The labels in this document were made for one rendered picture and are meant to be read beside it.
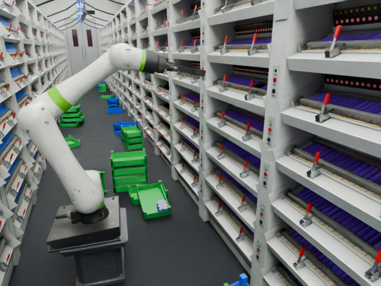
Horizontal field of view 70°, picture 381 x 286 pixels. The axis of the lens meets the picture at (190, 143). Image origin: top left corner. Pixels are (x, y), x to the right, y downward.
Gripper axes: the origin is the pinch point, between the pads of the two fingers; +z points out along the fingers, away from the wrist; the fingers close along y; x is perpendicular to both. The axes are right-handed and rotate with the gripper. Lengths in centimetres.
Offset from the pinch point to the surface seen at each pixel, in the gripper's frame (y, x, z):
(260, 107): 26.5, -9.2, 20.9
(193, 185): -55, -84, 38
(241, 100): 10.8, -8.9, 20.7
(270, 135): 35.3, -19.2, 22.6
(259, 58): 23.0, 10.4, 16.6
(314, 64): 53, 9, 17
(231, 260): 10, -102, 40
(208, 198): -30, -83, 40
